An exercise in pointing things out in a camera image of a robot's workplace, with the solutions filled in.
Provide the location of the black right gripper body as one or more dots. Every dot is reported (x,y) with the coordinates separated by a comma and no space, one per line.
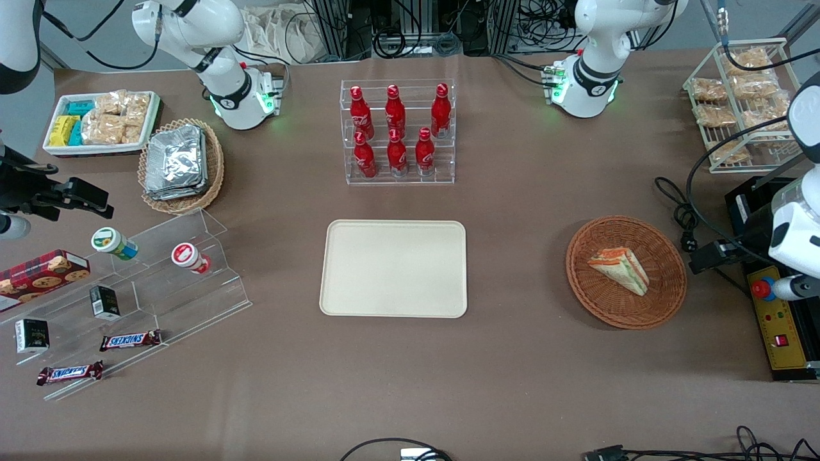
(24,187)

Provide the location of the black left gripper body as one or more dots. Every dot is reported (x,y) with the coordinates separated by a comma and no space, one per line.
(751,235)

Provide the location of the triangular sandwich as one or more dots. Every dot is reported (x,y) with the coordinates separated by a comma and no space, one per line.
(620,270)

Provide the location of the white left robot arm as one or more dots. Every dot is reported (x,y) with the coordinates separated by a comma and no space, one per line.
(596,57)

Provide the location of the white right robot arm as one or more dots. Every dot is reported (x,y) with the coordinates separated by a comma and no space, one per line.
(230,96)

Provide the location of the white rectangular snack tray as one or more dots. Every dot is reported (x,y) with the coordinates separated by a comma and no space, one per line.
(57,151)

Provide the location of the brown wicker basket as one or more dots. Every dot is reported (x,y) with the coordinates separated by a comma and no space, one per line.
(602,301)

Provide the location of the tan wicker basket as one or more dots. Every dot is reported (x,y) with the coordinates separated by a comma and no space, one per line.
(214,166)

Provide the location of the beige plastic tray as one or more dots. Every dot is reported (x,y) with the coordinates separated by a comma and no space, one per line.
(394,269)

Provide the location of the red emergency stop button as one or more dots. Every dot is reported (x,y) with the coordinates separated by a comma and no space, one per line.
(761,289)

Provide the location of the green lid drink cup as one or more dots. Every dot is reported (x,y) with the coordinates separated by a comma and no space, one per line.
(110,242)

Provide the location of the teal snack pack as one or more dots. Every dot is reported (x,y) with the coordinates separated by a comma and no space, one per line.
(81,107)
(76,133)

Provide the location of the yellow snack pack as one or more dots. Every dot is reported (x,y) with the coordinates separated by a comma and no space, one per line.
(62,130)

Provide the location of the clear bag of crackers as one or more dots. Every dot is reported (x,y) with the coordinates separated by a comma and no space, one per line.
(132,134)
(111,102)
(102,129)
(136,109)

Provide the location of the red cookie box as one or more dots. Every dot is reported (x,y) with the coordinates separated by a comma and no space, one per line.
(41,275)

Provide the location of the silver foil packet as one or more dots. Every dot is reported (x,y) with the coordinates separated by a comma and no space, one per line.
(174,157)
(200,186)

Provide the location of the clear bag of biscuits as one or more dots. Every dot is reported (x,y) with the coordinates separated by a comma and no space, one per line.
(730,153)
(708,89)
(715,116)
(765,115)
(754,85)
(746,59)

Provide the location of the red lid drink cup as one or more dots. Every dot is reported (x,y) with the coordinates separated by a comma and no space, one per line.
(187,256)

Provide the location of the yellow emergency stop box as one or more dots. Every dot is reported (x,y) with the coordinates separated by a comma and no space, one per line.
(785,358)

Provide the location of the small black white carton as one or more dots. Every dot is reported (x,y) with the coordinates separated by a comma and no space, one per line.
(32,335)

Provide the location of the snickers chocolate bar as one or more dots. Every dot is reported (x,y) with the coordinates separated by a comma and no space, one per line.
(69,372)
(130,340)

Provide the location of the clear acrylic step display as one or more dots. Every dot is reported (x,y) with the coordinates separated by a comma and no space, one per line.
(192,307)

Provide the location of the cream cloth bag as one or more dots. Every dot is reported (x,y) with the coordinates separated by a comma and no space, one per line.
(282,32)

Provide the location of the clear acrylic bottle rack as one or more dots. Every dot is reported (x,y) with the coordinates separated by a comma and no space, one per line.
(442,173)

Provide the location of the red cola bottle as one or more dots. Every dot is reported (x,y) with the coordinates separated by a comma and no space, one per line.
(395,112)
(425,152)
(441,112)
(397,153)
(365,157)
(360,114)

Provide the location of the grey connector box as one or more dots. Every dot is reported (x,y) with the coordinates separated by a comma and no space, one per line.
(415,454)

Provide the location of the aluminium frame rack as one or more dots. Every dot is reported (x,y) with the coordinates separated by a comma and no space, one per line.
(333,29)

